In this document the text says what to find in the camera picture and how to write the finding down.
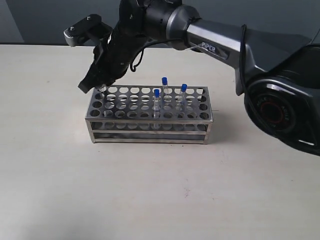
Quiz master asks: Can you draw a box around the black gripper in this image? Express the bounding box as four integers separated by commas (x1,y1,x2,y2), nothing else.
77,14,148,94

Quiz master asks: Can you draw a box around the blue-capped tube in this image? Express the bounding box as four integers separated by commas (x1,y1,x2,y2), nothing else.
176,83,188,111
153,89,161,120
161,76,171,110
95,86,115,119

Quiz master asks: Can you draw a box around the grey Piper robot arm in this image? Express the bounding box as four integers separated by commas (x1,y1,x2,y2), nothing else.
79,0,320,155

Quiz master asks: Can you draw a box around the stainless steel test tube rack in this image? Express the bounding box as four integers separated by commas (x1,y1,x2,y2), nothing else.
85,85,214,144

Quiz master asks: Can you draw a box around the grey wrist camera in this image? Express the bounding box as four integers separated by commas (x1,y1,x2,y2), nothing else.
63,14,113,47

